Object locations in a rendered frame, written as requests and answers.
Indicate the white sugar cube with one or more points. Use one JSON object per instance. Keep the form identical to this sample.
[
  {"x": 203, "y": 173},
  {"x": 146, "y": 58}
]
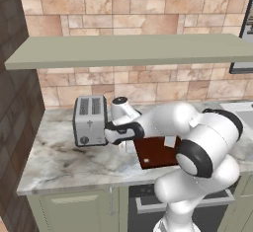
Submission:
[{"x": 169, "y": 141}]

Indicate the small pale square piece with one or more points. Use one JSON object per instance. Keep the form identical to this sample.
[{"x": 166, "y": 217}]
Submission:
[{"x": 146, "y": 160}]

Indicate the pale grey sink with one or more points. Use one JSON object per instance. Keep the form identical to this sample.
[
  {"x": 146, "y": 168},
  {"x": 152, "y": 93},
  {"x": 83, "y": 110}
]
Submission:
[{"x": 242, "y": 112}]

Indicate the grey-green wall shelf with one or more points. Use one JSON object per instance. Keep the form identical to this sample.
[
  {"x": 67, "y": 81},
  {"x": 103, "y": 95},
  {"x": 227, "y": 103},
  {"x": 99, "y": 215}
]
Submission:
[{"x": 125, "y": 50}]

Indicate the silver two-slot toaster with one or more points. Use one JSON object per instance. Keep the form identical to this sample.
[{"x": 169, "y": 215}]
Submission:
[{"x": 89, "y": 124}]

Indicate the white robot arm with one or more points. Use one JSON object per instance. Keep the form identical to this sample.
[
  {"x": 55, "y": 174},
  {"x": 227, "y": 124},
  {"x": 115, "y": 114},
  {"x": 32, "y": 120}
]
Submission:
[{"x": 197, "y": 137}]

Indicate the black dishwasher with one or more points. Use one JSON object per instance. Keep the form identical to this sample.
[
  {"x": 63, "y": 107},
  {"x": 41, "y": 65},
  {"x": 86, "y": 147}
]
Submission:
[{"x": 145, "y": 209}]

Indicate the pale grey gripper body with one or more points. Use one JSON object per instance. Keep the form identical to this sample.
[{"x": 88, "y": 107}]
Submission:
[{"x": 123, "y": 146}]

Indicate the grey-green cupboard door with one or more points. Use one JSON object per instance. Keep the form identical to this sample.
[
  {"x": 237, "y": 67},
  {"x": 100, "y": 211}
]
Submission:
[
  {"x": 72, "y": 211},
  {"x": 242, "y": 206}
]

